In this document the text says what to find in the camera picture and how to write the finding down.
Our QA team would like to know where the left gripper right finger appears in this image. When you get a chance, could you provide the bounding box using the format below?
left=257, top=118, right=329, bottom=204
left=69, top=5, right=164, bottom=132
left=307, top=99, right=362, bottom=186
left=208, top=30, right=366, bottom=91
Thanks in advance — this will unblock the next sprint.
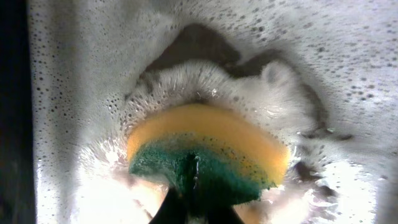
left=205, top=203, right=244, bottom=224

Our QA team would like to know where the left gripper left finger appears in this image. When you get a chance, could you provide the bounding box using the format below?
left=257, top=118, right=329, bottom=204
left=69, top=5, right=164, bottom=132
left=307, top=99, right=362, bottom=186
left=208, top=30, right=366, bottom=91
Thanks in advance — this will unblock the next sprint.
left=149, top=188, right=187, bottom=224

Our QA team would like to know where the green yellow sponge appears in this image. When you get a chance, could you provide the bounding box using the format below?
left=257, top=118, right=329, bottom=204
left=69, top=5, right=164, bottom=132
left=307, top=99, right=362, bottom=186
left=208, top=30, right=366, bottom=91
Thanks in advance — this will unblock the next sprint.
left=127, top=104, right=290, bottom=207

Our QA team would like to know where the black soapy water tray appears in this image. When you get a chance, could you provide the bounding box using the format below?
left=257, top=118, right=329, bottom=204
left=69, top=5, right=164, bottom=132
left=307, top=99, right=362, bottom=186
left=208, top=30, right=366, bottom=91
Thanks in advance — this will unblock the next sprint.
left=1, top=0, right=397, bottom=223

